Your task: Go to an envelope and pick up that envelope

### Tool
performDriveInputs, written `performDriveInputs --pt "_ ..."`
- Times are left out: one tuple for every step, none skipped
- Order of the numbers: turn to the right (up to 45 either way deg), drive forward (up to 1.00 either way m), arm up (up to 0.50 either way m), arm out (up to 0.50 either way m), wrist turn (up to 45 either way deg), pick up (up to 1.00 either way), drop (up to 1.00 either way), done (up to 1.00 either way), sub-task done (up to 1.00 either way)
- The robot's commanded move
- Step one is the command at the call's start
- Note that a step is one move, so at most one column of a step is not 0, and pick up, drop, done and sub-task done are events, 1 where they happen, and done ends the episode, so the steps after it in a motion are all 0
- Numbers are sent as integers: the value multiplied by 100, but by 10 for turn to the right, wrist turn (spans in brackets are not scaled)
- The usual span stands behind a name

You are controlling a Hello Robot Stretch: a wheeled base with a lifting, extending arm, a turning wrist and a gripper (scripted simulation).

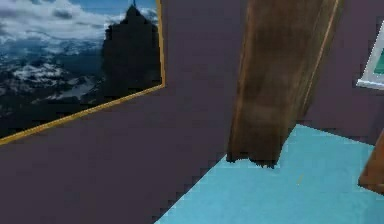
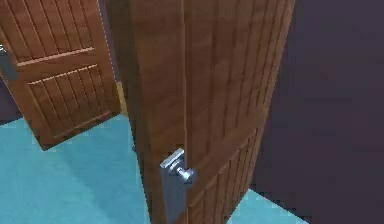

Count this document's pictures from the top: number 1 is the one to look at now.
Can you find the brown wooden furniture piece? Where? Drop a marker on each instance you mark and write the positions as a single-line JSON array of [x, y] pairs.
[[375, 170]]

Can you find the brown wooden cupboard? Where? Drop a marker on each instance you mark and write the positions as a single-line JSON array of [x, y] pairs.
[[276, 83]]

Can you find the white framed window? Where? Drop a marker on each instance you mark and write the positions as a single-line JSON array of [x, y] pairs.
[[375, 66]]

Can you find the gold framed mountain picture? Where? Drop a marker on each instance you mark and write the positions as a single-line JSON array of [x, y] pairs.
[[66, 60]]

